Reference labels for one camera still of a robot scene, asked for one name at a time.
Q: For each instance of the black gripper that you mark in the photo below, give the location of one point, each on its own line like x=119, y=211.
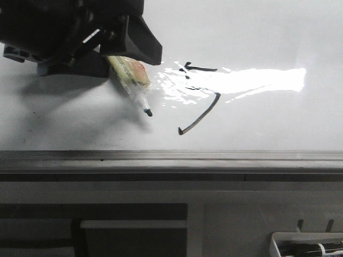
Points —
x=41, y=29

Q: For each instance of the taped whiteboard marker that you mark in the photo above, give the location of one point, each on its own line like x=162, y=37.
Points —
x=134, y=79

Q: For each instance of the grey aluminium whiteboard tray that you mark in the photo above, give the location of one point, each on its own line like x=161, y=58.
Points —
x=170, y=165

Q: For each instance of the white plastic marker basket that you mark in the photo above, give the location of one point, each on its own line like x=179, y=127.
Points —
x=279, y=239

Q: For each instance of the black marker in basket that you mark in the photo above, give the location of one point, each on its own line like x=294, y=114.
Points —
x=318, y=249

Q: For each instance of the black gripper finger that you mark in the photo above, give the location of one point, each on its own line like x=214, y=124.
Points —
x=129, y=36

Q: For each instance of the dark rectangular panel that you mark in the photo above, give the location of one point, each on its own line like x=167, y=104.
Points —
x=124, y=229

